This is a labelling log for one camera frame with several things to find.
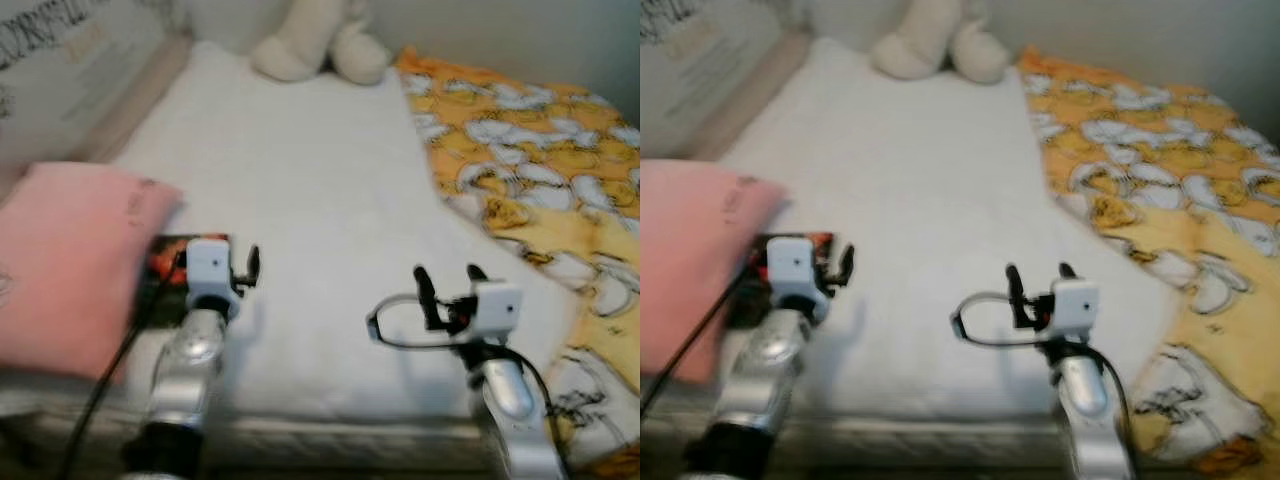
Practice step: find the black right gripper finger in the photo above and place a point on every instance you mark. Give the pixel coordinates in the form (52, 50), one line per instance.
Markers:
(426, 295)
(1067, 272)
(477, 274)
(1017, 293)

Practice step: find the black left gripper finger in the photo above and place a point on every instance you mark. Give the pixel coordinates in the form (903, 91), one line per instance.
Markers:
(254, 264)
(847, 264)

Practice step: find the red black cover book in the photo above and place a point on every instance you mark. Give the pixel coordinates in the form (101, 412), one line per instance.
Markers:
(162, 275)
(748, 285)

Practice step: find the pink pillow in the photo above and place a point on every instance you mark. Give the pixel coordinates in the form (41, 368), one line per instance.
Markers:
(700, 260)
(70, 260)

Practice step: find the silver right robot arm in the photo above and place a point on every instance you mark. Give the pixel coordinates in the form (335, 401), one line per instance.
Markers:
(1085, 395)
(515, 400)

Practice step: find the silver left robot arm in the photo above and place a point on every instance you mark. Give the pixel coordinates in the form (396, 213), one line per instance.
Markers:
(185, 370)
(765, 370)

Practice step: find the white quilted mattress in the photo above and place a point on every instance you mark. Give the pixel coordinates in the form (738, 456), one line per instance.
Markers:
(330, 190)
(930, 190)

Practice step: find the yellow cartoon print duvet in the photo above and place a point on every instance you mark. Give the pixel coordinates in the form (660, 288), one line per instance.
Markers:
(1180, 160)
(540, 150)

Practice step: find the grey fabric bed base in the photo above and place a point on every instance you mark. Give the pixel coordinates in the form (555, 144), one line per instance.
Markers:
(300, 445)
(900, 445)

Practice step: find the cream plush toy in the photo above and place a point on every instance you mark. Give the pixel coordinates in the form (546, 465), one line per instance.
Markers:
(320, 45)
(940, 45)

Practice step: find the white zebra print headboard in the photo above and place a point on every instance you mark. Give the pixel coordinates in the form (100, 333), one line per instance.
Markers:
(710, 70)
(70, 70)

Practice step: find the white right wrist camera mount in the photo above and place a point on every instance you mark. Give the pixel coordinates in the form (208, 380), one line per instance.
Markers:
(1076, 305)
(498, 310)

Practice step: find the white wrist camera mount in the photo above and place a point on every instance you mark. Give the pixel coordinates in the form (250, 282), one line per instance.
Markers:
(1076, 305)
(210, 268)
(795, 265)
(498, 310)

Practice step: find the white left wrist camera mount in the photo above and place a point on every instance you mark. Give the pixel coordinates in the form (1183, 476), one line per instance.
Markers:
(795, 265)
(210, 268)

